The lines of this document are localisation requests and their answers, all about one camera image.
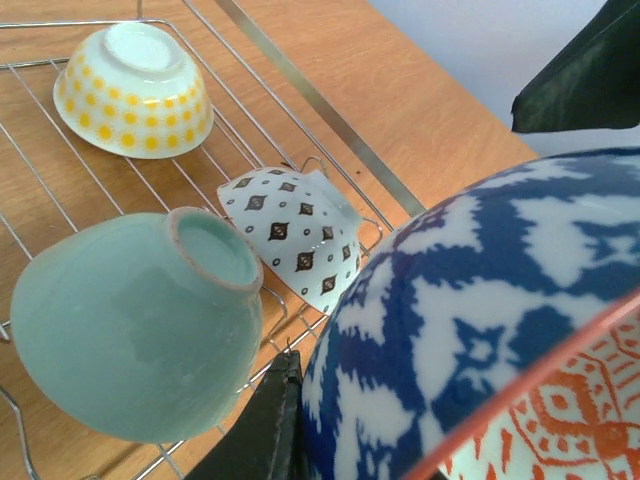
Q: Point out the red white patterned bowl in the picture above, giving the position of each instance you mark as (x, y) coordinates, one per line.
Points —
(301, 226)

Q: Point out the plain mint green bowl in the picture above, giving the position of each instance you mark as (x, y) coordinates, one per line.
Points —
(144, 327)

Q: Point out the blue yellow patterned bowl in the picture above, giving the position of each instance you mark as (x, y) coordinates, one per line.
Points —
(132, 90)

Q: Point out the red geometric patterned bowl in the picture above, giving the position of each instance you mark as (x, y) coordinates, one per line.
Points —
(495, 336)

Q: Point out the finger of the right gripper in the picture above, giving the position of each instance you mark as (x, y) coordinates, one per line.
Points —
(592, 83)

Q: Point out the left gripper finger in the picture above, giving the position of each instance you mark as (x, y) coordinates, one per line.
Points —
(265, 442)

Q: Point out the wire dish rack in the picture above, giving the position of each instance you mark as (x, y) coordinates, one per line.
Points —
(54, 184)

